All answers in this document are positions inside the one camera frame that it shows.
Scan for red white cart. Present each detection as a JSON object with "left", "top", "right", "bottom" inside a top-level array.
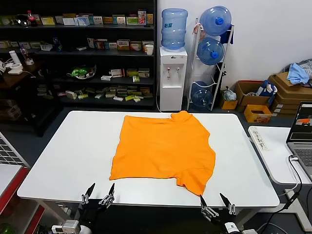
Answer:
[{"left": 0, "top": 163, "right": 49, "bottom": 234}]

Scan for clear plastic bottle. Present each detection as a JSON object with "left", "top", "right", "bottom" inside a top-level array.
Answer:
[{"left": 19, "top": 46, "right": 34, "bottom": 65}]

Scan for grey plastic bag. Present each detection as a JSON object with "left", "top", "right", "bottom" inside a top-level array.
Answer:
[{"left": 221, "top": 86, "right": 237, "bottom": 102}]

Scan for orange printed cardboard box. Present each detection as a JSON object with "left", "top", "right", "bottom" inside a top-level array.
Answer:
[{"left": 243, "top": 104, "right": 273, "bottom": 123}]

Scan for pink hanging cloth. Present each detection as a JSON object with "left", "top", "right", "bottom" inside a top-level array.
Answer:
[{"left": 193, "top": 22, "right": 204, "bottom": 41}]

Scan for small blue bottle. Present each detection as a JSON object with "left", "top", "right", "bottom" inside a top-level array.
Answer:
[{"left": 52, "top": 38, "right": 63, "bottom": 52}]

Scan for white round base device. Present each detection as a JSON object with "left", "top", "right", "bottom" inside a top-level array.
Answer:
[{"left": 7, "top": 63, "right": 24, "bottom": 75}]

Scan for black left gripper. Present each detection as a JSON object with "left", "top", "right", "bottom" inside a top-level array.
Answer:
[{"left": 77, "top": 182, "right": 116, "bottom": 224}]

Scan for white laptop cable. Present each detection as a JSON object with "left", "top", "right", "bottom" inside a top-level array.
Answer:
[{"left": 280, "top": 156, "right": 303, "bottom": 196}]

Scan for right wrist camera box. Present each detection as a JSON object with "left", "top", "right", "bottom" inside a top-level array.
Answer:
[{"left": 223, "top": 222, "right": 241, "bottom": 234}]

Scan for glass bowl green snacks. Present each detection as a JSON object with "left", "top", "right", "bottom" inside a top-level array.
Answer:
[{"left": 67, "top": 64, "right": 97, "bottom": 80}]

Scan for colourful upright medicine box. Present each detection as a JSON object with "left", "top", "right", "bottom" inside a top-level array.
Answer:
[{"left": 137, "top": 9, "right": 148, "bottom": 25}]

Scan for blue white bag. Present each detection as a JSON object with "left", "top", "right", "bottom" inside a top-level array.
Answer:
[{"left": 255, "top": 79, "right": 278, "bottom": 97}]

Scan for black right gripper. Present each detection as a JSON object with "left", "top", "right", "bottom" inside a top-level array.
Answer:
[{"left": 199, "top": 193, "right": 237, "bottom": 227}]

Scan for black shelving unit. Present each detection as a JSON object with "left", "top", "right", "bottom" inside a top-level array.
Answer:
[{"left": 0, "top": 0, "right": 158, "bottom": 111}]

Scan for white cylindrical device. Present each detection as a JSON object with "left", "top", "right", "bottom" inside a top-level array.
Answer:
[{"left": 9, "top": 50, "right": 20, "bottom": 65}]

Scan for white metal jug rack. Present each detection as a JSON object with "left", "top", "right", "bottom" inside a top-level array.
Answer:
[{"left": 186, "top": 17, "right": 235, "bottom": 112}]

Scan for handwritten paper label strip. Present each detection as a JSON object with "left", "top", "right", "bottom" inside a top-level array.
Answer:
[{"left": 252, "top": 126, "right": 269, "bottom": 151}]

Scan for open brown cardboard box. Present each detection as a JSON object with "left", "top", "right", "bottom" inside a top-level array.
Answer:
[{"left": 235, "top": 80, "right": 276, "bottom": 113}]

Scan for grey laptop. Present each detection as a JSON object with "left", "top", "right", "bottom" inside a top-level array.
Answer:
[{"left": 287, "top": 101, "right": 312, "bottom": 182}]

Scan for dark blue hanging cloth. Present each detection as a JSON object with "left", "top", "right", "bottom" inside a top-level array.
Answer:
[{"left": 220, "top": 24, "right": 234, "bottom": 45}]

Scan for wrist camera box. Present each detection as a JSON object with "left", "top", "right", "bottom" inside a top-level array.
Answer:
[
  {"left": 223, "top": 222, "right": 241, "bottom": 234},
  {"left": 51, "top": 220, "right": 81, "bottom": 234}
]

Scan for black tripod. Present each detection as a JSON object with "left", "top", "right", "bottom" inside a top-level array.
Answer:
[{"left": 220, "top": 62, "right": 227, "bottom": 83}]

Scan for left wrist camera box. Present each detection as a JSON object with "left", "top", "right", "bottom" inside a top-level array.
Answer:
[{"left": 51, "top": 220, "right": 81, "bottom": 234}]

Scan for white side table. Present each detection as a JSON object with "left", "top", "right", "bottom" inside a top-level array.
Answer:
[{"left": 248, "top": 126, "right": 312, "bottom": 231}]

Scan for labelled blue water jug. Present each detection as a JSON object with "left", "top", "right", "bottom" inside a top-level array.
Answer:
[{"left": 161, "top": 8, "right": 189, "bottom": 51}]

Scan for black floor cable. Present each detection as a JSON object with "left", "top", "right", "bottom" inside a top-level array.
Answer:
[{"left": 255, "top": 155, "right": 304, "bottom": 234}]

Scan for green round object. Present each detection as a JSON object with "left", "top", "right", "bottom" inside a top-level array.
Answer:
[{"left": 0, "top": 223, "right": 18, "bottom": 234}]

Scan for brown wooden desk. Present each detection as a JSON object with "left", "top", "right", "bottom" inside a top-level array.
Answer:
[{"left": 0, "top": 60, "right": 49, "bottom": 91}]

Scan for blue white medicine box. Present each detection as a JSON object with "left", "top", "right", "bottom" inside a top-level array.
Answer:
[{"left": 74, "top": 15, "right": 90, "bottom": 26}]

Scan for cola bottle red cap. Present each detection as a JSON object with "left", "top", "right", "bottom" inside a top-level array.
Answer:
[{"left": 26, "top": 10, "right": 39, "bottom": 27}]

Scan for orange t-shirt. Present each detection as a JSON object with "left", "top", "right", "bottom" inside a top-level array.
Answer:
[{"left": 109, "top": 110, "right": 216, "bottom": 197}]

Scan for white wire grid panel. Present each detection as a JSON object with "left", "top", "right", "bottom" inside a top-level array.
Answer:
[{"left": 0, "top": 131, "right": 31, "bottom": 169}]

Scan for black shiny dome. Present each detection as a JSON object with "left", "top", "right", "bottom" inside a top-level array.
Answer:
[{"left": 14, "top": 14, "right": 31, "bottom": 26}]

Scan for flat brown cardboard box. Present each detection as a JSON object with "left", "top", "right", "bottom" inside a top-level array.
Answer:
[{"left": 268, "top": 71, "right": 312, "bottom": 95}]

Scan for light blue cloth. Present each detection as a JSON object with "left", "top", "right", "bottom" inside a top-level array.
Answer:
[{"left": 287, "top": 62, "right": 308, "bottom": 85}]

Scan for small yellow cardboard box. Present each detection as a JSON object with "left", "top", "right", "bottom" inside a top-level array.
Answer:
[{"left": 220, "top": 99, "right": 238, "bottom": 110}]

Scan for white water dispenser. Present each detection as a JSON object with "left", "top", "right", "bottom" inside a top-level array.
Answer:
[{"left": 159, "top": 46, "right": 188, "bottom": 113}]

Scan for large brown cardboard box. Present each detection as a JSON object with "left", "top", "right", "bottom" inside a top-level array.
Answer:
[{"left": 272, "top": 92, "right": 312, "bottom": 115}]

